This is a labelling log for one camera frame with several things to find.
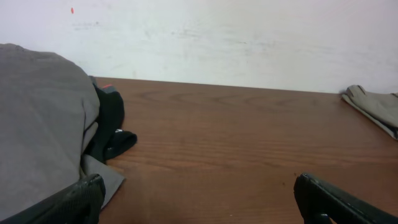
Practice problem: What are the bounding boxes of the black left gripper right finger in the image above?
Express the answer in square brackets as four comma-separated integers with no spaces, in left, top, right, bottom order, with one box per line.
[294,173,397,224]

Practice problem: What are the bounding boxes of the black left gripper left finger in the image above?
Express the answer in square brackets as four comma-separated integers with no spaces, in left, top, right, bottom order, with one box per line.
[1,174,106,224]

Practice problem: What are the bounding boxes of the grey cargo shorts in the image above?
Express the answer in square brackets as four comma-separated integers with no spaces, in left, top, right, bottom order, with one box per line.
[1,44,124,219]

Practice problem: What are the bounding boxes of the black garment with red waistband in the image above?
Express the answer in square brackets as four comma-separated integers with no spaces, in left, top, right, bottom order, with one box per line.
[85,77,137,164]

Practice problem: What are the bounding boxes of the folded khaki shorts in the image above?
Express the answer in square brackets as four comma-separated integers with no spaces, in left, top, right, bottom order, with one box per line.
[341,85,397,140]

